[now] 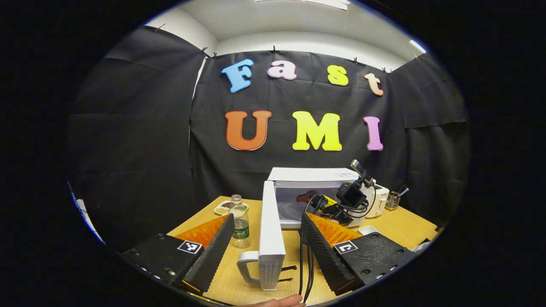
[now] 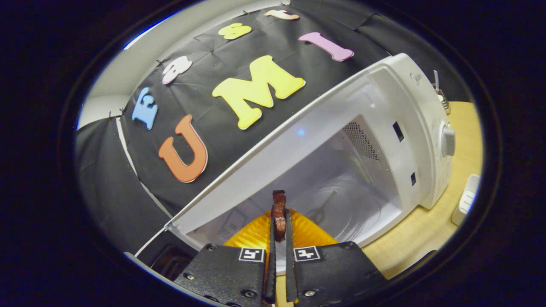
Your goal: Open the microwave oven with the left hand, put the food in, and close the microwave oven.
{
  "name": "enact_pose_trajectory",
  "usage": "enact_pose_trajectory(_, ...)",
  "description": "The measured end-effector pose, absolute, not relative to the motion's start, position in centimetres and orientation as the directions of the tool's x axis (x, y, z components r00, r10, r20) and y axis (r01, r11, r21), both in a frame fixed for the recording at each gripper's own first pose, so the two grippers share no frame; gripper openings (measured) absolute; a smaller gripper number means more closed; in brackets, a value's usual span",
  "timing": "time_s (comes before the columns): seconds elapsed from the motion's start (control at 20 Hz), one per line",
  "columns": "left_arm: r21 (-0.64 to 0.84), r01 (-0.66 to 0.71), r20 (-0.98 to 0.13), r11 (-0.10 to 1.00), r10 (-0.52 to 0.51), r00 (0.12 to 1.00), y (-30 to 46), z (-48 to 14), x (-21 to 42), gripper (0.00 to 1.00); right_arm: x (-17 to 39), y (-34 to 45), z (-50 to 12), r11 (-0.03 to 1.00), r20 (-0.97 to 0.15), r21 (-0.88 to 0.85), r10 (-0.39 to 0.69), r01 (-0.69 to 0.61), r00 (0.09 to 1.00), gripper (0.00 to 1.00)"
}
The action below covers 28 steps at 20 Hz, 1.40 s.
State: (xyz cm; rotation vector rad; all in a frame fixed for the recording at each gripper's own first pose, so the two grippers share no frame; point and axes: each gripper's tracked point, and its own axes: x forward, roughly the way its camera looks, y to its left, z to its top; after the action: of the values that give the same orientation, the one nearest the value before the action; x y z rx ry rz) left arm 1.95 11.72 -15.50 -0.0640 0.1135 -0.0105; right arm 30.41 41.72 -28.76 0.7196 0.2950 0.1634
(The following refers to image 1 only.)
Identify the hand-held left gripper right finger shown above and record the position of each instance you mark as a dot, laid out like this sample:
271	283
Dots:
326	256

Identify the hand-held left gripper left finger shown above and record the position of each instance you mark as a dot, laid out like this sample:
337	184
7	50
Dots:
215	256

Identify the large ceiling light panel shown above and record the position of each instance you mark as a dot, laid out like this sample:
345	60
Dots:
307	3

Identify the dark red meat piece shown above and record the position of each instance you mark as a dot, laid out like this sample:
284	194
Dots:
308	195

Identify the small white plate with seeds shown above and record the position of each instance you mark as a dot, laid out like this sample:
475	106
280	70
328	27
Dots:
222	209

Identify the small ceiling light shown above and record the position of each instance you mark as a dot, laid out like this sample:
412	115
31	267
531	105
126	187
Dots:
418	46

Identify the white rectangular dish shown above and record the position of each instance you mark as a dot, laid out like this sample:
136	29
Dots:
369	230

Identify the glass turntable plate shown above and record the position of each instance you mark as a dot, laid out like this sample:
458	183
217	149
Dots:
292	211

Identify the black backdrop cloth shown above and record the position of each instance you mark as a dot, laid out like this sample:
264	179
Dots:
128	140

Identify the clear water bottle green label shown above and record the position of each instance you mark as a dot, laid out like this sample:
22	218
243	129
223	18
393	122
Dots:
241	217

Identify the white microwave oven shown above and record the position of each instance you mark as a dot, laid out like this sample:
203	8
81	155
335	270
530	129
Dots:
271	221

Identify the cream toaster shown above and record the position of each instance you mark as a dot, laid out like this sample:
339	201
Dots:
381	200

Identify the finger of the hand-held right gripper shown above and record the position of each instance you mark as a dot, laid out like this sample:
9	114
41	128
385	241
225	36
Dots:
326	200

